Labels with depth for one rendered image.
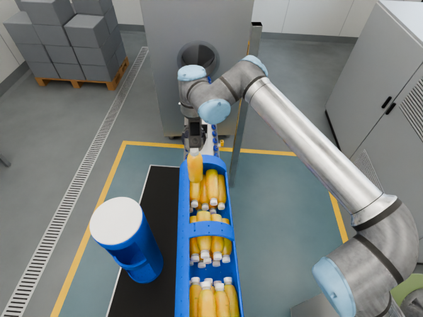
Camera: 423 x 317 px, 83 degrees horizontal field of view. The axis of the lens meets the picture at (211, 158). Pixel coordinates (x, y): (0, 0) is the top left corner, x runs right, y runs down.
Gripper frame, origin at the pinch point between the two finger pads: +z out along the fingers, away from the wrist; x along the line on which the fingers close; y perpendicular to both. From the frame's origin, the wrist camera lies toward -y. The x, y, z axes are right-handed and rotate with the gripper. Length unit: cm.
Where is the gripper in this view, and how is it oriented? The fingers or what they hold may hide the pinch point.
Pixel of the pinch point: (194, 150)
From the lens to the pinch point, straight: 103.7
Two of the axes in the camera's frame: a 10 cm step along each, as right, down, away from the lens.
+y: -0.6, -7.8, 6.3
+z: -0.3, 6.3, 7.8
